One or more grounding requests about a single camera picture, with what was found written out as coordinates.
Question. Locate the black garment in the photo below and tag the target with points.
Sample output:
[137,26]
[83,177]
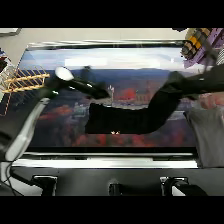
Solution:
[133,118]

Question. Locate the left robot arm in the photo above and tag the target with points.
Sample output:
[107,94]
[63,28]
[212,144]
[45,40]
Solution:
[26,128]

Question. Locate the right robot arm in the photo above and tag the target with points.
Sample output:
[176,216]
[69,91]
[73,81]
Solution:
[181,187]

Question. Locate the grey garment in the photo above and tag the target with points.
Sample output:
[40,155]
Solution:
[208,136]

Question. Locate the pink garment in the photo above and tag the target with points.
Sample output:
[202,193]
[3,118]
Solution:
[211,101]

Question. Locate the yellow purple striped garment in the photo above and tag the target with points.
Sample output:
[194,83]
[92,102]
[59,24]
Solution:
[200,41]

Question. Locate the silver frame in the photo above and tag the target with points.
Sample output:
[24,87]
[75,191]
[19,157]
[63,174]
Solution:
[100,163]

